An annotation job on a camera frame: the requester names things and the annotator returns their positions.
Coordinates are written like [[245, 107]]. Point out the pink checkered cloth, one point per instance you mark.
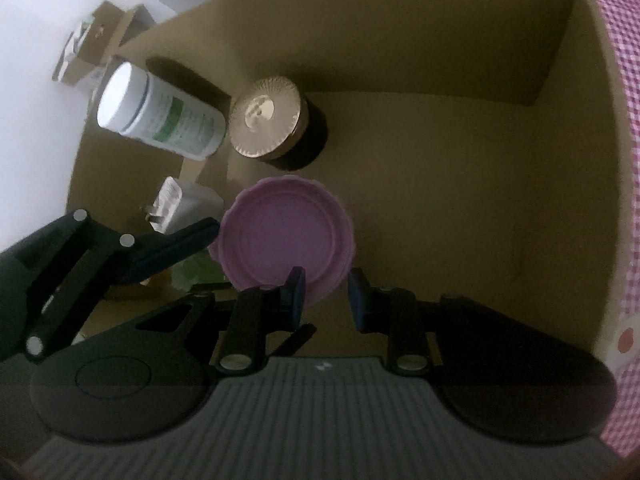
[[627, 110]]

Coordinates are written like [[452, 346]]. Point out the purple collapsible bowl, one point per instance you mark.
[[285, 230]]

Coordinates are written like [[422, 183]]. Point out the large printed cardboard box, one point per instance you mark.
[[450, 185]]

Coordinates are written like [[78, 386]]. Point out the small cardboard box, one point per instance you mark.
[[105, 30]]

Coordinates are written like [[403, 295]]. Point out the white plastic packet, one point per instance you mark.
[[190, 200]]

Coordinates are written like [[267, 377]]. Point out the printed blanket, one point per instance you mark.
[[627, 342]]

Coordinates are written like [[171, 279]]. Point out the white green label bottle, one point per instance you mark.
[[165, 115]]

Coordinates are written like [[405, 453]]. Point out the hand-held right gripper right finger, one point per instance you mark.
[[359, 300]]

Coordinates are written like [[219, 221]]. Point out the gold lid cosmetic jar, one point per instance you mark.
[[265, 117]]

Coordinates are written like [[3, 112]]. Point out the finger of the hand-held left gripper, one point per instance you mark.
[[175, 247]]

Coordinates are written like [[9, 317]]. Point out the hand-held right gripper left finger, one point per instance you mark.
[[294, 295]]

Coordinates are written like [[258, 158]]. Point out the green dropper bottle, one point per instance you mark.
[[200, 272]]

